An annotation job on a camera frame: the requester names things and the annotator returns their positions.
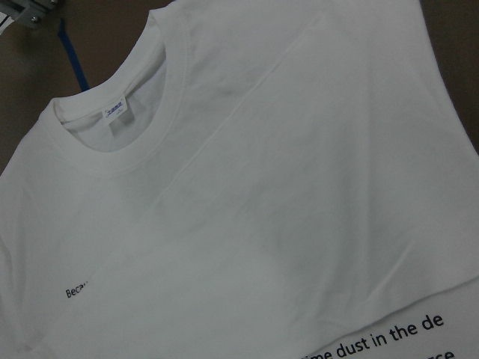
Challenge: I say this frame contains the aluminium frame bracket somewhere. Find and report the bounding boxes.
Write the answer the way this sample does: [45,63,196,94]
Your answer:
[1,0,63,28]

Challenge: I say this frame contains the white printed t-shirt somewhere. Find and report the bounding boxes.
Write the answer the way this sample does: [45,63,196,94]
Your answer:
[1,1,478,358]

